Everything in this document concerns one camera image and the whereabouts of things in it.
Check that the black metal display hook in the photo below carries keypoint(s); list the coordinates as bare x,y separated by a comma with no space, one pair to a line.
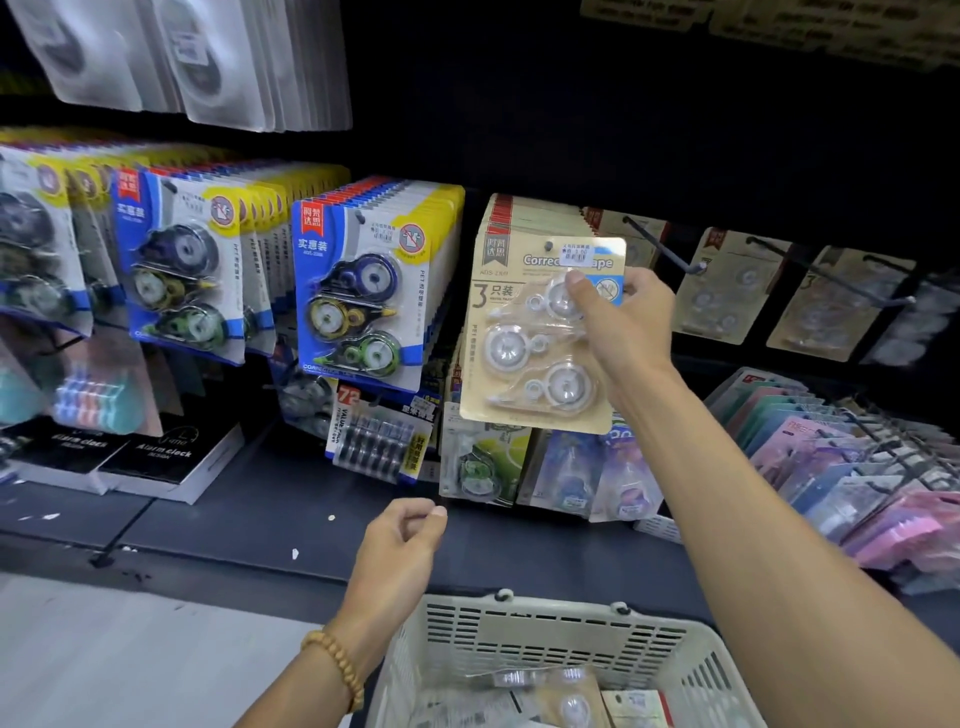
660,244
825,271

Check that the person's right thumb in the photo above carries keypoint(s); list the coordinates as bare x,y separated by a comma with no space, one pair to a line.
583,289

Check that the white card red print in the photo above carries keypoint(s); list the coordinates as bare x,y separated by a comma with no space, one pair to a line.
634,711

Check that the black refill pack red label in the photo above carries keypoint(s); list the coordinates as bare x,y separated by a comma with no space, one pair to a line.
379,439

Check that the row of blue-yellow tape packs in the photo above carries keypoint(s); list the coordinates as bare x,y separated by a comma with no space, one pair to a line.
34,240
187,270
360,300

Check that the beige correction tape pack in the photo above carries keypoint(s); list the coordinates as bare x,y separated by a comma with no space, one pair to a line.
517,352

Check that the black alarm clock box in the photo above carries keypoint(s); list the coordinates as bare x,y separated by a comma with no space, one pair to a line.
169,457
56,450

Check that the purple correction tape pack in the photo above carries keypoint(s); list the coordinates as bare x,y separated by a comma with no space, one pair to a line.
626,480

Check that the clear tape pack in basket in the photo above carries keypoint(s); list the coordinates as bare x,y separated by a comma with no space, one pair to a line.
555,701

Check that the person's left hand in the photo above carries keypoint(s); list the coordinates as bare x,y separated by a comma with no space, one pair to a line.
390,570

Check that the row of clear white packs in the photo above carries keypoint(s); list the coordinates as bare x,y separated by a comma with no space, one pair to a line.
82,45
240,60

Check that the white plastic shopping basket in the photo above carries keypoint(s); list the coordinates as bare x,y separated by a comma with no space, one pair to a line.
540,637

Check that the blue correction tape pack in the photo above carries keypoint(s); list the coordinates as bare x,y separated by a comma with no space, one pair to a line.
562,469

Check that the dark shelf board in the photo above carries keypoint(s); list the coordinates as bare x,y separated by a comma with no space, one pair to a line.
285,517

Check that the row of beige tape cards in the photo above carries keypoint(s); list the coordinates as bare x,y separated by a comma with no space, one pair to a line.
540,217

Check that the row of tan hanging cards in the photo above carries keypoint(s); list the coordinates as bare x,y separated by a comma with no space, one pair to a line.
787,26

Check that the person's left forearm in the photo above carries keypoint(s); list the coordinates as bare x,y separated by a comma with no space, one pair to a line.
307,690

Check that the row of pastel stationery packs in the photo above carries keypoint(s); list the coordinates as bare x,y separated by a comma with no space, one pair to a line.
847,472

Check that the person's left fingers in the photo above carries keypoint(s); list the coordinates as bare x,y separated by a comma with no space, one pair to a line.
421,516

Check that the green correction tape pack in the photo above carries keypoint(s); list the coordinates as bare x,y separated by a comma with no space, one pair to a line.
480,457

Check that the colourful mini tape pack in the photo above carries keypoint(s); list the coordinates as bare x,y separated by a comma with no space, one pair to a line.
97,394

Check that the grey correction tape pack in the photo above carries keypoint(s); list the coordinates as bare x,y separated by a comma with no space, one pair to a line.
307,397

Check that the teal tape pack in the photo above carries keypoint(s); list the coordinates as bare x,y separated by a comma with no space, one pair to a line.
16,390

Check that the person's right forearm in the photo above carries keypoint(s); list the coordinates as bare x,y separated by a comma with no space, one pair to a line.
757,547

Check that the person's right hand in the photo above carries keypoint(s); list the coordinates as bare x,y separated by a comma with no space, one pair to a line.
634,330

